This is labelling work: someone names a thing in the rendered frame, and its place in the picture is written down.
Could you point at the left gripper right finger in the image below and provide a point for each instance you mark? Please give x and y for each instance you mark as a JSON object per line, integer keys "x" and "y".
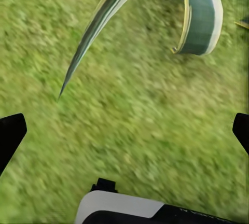
{"x": 241, "y": 130}

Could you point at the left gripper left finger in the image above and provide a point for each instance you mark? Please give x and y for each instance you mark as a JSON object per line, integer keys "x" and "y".
{"x": 12, "y": 131}

